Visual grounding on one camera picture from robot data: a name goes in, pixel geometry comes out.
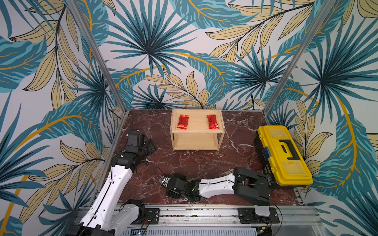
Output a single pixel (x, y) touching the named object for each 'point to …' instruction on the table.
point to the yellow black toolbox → (282, 162)
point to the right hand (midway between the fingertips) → (170, 181)
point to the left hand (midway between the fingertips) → (151, 147)
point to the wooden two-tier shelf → (198, 136)
